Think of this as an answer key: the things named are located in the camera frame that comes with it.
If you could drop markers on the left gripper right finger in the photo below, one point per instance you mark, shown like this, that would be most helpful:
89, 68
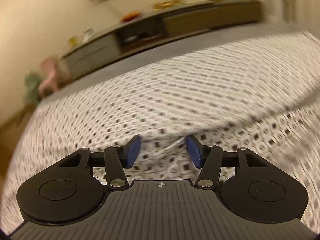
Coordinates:
208, 159

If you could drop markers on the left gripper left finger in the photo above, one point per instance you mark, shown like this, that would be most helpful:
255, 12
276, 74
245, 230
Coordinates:
117, 159

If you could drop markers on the white patterned garment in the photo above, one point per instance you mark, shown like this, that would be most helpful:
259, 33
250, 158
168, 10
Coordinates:
261, 93

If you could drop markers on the pink plastic child chair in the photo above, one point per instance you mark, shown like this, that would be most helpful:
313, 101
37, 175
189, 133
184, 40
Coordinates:
55, 79

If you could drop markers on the green plastic child chair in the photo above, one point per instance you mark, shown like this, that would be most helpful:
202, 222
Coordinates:
32, 82

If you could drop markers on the long grey tv cabinet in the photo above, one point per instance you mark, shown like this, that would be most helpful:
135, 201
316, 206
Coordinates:
158, 28

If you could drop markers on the orange fruit plate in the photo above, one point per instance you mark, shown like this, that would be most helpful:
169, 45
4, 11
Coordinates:
131, 16

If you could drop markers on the gold ornament set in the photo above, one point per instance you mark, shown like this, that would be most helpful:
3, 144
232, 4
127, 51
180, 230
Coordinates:
165, 5

